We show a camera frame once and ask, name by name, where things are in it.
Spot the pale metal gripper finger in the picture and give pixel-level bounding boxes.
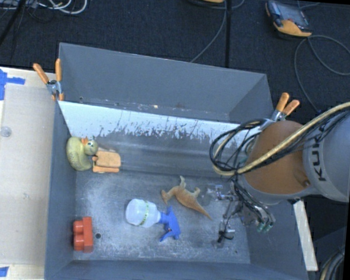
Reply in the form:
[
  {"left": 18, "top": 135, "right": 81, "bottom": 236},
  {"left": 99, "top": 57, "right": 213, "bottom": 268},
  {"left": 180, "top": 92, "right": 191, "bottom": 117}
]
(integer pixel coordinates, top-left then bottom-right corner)
[
  {"left": 207, "top": 184, "right": 238, "bottom": 204},
  {"left": 216, "top": 201, "right": 239, "bottom": 245}
]

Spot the orange toy dinosaur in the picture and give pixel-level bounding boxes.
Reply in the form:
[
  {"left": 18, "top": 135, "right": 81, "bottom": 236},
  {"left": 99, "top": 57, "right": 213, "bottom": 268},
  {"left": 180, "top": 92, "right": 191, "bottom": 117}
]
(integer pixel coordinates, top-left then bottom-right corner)
[{"left": 159, "top": 173, "right": 218, "bottom": 221}]

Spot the grey metal bin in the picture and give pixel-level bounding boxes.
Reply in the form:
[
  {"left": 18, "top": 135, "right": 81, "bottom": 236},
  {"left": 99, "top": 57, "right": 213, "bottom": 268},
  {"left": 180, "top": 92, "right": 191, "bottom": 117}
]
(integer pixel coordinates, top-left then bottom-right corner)
[{"left": 36, "top": 42, "right": 330, "bottom": 280}]

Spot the clear spray bottle blue head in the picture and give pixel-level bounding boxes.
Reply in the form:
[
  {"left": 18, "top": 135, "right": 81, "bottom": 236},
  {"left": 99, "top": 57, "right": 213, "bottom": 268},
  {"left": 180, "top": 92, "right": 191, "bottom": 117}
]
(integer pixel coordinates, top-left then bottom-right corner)
[{"left": 123, "top": 197, "right": 185, "bottom": 244}]

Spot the orange sponge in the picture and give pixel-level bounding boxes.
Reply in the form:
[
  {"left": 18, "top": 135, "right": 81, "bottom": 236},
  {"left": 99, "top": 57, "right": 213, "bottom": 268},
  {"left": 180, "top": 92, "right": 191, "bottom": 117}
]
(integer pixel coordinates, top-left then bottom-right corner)
[{"left": 91, "top": 148, "right": 123, "bottom": 175}]

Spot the red toy brick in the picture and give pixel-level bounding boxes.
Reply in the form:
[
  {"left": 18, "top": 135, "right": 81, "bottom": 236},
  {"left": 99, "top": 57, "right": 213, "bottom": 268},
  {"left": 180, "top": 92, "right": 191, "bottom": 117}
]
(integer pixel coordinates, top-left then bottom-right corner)
[{"left": 70, "top": 214, "right": 97, "bottom": 254}]

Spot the yellow rubber duck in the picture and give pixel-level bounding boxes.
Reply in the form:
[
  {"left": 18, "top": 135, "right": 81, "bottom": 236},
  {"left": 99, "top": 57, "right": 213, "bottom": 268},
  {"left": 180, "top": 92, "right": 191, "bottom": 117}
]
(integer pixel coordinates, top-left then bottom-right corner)
[{"left": 64, "top": 135, "right": 100, "bottom": 173}]

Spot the pale wood flat board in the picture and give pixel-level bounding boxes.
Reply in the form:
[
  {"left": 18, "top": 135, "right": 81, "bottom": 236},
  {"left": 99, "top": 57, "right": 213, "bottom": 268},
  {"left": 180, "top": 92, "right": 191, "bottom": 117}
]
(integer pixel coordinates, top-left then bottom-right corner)
[{"left": 0, "top": 82, "right": 63, "bottom": 271}]

